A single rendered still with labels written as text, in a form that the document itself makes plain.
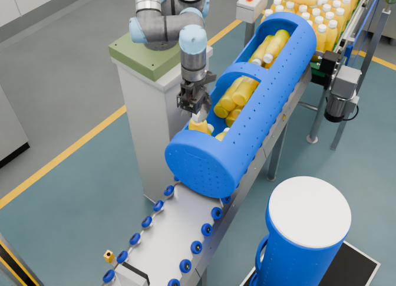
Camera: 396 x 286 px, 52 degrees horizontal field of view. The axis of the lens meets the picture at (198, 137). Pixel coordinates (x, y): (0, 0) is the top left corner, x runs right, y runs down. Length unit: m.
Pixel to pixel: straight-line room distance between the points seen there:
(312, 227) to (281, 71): 0.62
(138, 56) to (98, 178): 1.31
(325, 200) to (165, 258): 0.59
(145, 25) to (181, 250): 0.77
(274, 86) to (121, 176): 1.51
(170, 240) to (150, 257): 0.09
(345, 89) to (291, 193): 0.92
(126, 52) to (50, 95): 1.81
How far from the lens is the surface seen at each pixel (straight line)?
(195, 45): 1.13
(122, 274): 1.30
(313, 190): 1.51
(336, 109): 2.38
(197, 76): 1.20
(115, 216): 2.65
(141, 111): 1.95
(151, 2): 1.25
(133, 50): 1.75
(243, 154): 1.41
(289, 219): 1.43
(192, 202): 1.57
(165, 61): 1.68
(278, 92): 1.62
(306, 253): 1.44
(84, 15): 4.30
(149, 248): 1.49
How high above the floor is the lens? 2.27
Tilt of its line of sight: 50 degrees down
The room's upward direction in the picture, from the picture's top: 1 degrees counter-clockwise
